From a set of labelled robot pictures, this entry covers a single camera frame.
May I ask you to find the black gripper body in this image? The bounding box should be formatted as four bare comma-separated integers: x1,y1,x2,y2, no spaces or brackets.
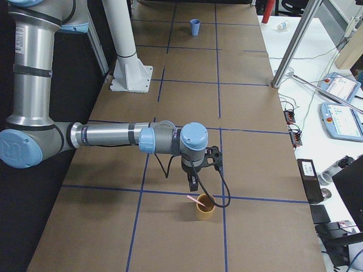
181,162,202,181

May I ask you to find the pink chopstick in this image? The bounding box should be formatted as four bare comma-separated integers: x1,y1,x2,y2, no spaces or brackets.
186,195,206,207

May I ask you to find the blue paper cup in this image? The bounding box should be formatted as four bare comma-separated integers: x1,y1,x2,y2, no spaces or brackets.
189,19,200,36

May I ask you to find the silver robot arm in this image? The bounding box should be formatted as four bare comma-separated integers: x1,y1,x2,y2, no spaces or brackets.
1,1,208,192

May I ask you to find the tan cylindrical cup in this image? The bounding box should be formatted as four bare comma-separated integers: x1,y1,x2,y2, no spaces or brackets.
196,194,215,220

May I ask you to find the red black connector board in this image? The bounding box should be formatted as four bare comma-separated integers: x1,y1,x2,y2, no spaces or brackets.
284,110,296,125

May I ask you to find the black box with label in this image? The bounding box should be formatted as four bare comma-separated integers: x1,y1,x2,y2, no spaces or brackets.
297,159,324,204

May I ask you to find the clear water bottle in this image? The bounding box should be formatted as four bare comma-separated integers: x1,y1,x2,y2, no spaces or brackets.
318,156,355,186

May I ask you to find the metal grabber stick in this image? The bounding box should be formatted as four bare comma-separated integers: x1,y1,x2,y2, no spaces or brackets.
286,72,363,114

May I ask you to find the teach pendant near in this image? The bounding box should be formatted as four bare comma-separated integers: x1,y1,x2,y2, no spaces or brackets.
319,103,362,142

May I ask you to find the teach pendant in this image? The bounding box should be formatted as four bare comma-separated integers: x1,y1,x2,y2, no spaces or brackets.
319,103,362,142
318,72,361,103

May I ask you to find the white tube bottle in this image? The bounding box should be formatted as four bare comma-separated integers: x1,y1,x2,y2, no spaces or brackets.
274,20,290,32

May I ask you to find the teach pendant far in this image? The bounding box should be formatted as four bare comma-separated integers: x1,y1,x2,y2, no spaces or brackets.
318,72,361,103

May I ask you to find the red cylinder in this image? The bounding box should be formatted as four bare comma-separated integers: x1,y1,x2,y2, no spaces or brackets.
261,0,276,24

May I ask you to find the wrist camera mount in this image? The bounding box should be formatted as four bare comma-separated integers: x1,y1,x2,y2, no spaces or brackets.
205,146,223,171

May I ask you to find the black camera cable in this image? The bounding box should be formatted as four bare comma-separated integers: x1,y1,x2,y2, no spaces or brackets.
190,161,231,209

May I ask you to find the white mounting post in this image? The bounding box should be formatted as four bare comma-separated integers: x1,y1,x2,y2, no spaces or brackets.
102,0,153,93

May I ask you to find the aluminium frame post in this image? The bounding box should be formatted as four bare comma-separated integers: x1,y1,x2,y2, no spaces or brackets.
271,0,322,88

